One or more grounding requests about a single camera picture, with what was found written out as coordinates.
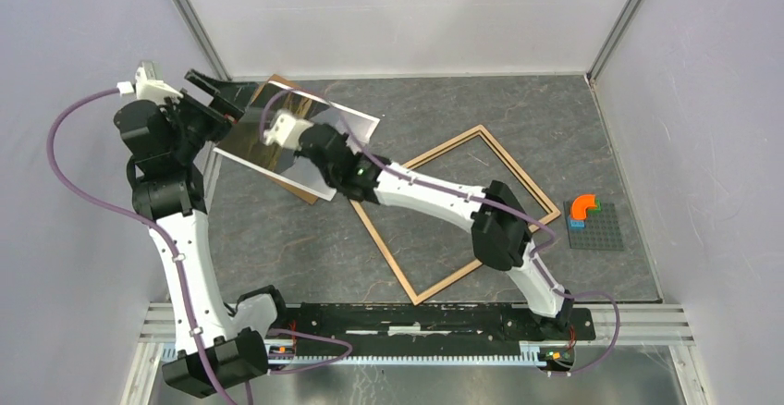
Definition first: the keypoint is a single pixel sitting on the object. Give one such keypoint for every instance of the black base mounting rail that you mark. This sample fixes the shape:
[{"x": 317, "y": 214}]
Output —
[{"x": 431, "y": 329}]

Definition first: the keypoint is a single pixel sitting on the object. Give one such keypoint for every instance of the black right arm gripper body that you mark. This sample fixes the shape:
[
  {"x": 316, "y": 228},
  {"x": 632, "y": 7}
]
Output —
[{"x": 329, "y": 177}]

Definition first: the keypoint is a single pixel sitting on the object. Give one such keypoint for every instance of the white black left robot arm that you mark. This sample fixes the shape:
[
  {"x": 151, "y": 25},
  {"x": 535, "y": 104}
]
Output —
[{"x": 217, "y": 346}]

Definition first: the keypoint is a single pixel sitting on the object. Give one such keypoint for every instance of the dark grey brick baseplate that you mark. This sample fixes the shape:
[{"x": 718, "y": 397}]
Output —
[{"x": 601, "y": 233}]

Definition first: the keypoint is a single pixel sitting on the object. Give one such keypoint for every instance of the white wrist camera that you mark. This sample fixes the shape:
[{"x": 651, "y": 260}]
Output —
[
  {"x": 286, "y": 131},
  {"x": 147, "y": 84}
]

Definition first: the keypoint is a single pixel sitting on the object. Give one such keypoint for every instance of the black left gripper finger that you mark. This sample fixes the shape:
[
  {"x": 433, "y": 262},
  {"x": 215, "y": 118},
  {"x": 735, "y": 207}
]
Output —
[
  {"x": 223, "y": 92},
  {"x": 236, "y": 112}
]

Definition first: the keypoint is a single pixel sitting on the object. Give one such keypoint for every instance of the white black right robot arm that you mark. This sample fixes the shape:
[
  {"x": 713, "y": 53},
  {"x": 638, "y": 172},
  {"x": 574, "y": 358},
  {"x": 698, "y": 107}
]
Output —
[{"x": 321, "y": 148}]

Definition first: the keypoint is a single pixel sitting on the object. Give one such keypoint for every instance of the blue brick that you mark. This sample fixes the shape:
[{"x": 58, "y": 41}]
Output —
[{"x": 576, "y": 223}]

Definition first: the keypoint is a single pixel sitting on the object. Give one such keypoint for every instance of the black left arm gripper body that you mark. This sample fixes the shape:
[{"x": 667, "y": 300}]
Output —
[{"x": 195, "y": 124}]

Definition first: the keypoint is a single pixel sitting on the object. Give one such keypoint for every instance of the orange curved brick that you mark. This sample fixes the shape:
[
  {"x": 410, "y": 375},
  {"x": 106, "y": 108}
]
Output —
[{"x": 580, "y": 206}]

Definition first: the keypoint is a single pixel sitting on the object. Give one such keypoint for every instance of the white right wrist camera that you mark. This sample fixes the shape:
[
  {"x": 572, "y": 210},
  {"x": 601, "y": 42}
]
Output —
[{"x": 286, "y": 131}]

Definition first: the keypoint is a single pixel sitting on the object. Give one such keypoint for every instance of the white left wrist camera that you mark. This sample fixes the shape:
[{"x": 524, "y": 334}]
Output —
[{"x": 147, "y": 84}]

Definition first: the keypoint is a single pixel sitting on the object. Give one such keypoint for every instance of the brown backing board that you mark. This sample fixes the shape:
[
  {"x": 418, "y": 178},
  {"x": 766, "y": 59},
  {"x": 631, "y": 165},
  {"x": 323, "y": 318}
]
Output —
[{"x": 294, "y": 173}]

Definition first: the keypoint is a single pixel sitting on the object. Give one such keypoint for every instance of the landscape photo print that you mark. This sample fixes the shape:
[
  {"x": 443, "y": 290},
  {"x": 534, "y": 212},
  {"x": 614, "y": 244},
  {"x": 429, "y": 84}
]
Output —
[{"x": 235, "y": 145}]

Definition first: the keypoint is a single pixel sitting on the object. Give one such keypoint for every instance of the green brick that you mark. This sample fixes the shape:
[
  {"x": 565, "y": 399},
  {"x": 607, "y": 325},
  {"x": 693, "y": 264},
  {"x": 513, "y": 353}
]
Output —
[{"x": 596, "y": 206}]

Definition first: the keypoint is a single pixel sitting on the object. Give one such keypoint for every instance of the light wooden picture frame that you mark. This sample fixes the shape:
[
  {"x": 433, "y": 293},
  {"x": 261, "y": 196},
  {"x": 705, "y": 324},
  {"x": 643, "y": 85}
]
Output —
[{"x": 502, "y": 234}]

